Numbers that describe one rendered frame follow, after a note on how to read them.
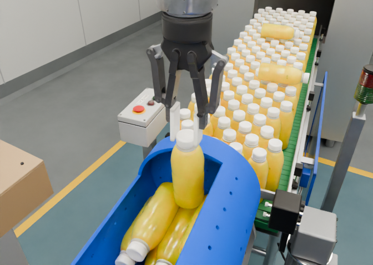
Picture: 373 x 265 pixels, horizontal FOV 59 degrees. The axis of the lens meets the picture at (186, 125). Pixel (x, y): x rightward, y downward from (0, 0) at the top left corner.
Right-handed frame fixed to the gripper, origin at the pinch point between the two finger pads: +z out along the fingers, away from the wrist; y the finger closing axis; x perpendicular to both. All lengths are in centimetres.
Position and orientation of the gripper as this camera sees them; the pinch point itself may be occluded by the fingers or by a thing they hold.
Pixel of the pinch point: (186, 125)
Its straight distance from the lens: 60.0
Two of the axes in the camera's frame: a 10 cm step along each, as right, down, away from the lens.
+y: 9.3, 2.1, -3.0
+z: 0.0, 8.2, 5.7
